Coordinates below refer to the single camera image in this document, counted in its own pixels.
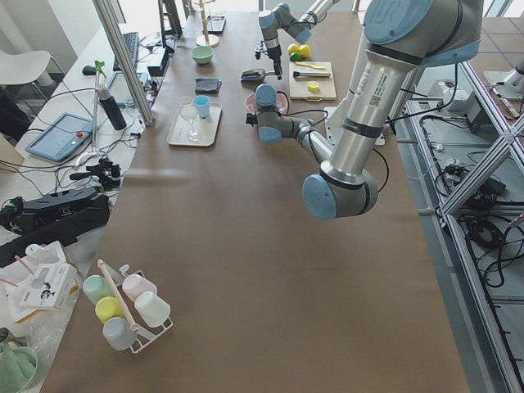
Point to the bamboo cutting board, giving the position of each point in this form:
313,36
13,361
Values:
298,87

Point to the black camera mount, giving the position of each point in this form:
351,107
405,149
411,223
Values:
260,50
251,119

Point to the black keyboard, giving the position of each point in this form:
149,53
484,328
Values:
132,44

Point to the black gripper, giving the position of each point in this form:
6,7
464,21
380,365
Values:
274,53

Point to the black framed tray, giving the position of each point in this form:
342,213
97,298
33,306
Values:
215,24

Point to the white chair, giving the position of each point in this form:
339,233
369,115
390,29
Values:
24,68

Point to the yellow lemon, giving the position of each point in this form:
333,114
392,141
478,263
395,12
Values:
293,48
304,51

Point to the yellow lemon near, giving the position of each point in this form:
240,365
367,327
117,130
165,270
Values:
304,51

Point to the yellow rack cup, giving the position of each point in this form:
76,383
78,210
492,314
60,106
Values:
108,307

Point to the pink bowl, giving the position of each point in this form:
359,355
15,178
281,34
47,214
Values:
282,103

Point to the black computer mouse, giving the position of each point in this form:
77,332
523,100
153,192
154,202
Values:
89,70

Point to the steel ice scoop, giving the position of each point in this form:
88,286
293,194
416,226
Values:
255,75

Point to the blue teach pendant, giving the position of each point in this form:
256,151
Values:
62,138

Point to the yellow lemon far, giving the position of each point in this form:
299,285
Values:
293,48

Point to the white product box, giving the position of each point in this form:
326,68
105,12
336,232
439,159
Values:
49,287

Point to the aluminium frame post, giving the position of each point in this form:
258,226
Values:
108,19

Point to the grey-blue rack cup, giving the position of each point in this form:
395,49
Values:
118,333

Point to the green rack cup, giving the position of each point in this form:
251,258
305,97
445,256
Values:
95,287

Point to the wooden mug tree stand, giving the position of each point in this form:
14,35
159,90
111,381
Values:
206,38

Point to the cream serving tray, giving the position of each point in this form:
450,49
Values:
177,135

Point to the green lime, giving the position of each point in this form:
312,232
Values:
295,56

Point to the light blue cup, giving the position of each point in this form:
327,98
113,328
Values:
202,104

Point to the pink rack cup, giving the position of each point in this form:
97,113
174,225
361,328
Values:
135,284

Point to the yellow plastic knife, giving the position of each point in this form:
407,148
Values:
310,65

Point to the grey folded cloth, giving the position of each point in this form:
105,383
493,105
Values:
207,86

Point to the half lemon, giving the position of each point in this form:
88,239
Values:
313,86

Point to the clear wine glass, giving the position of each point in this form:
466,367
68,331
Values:
188,112

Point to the black water bottle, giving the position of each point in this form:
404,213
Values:
110,106

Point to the green bowl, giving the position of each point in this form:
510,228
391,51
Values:
202,55

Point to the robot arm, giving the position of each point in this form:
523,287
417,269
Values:
280,17
398,37

